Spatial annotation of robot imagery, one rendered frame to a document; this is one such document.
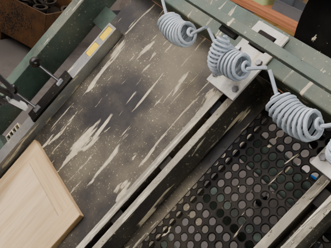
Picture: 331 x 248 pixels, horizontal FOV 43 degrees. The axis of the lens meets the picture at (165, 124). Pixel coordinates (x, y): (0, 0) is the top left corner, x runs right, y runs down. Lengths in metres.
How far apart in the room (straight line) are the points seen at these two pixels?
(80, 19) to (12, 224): 0.77
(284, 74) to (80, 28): 0.92
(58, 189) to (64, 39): 0.61
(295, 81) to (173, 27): 0.32
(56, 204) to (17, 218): 0.17
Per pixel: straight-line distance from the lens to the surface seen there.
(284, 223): 0.89
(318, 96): 0.93
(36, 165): 1.45
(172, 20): 1.06
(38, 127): 1.52
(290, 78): 0.97
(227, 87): 1.01
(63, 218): 1.29
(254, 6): 5.69
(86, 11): 1.66
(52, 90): 1.49
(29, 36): 4.96
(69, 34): 1.67
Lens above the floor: 2.17
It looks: 31 degrees down
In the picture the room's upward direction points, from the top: 16 degrees clockwise
